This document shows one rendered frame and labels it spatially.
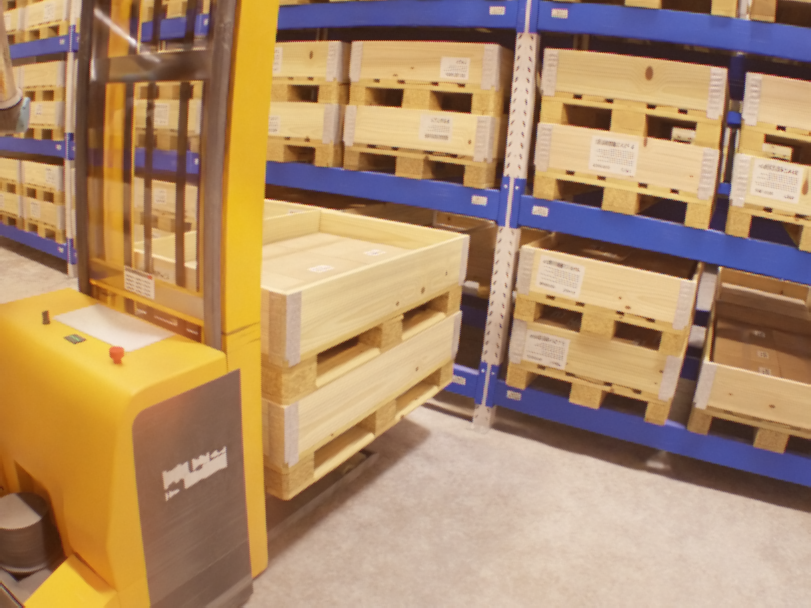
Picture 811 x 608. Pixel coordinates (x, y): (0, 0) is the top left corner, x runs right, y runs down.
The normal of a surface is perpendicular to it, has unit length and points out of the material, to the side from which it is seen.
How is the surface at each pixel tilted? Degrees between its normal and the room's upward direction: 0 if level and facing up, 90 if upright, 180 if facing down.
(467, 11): 90
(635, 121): 90
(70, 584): 22
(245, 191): 90
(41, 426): 74
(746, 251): 90
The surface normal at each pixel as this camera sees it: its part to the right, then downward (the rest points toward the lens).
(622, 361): -0.47, 0.19
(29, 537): 0.70, 0.25
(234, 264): 0.87, 0.20
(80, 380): -0.28, -0.54
